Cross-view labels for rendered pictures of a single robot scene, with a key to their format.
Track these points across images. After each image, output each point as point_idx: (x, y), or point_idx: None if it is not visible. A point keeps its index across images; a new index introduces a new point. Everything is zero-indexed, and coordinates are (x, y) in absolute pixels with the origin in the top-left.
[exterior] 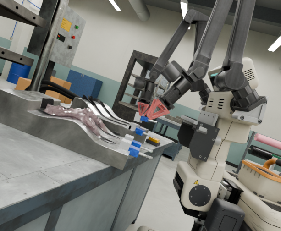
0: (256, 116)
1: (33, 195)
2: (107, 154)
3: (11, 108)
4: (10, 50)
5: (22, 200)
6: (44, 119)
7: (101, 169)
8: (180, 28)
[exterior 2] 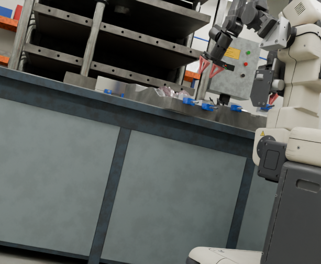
0: (275, 37)
1: (94, 90)
2: (163, 100)
3: (130, 92)
4: (171, 82)
5: (88, 89)
6: (141, 92)
7: (152, 105)
8: (290, 0)
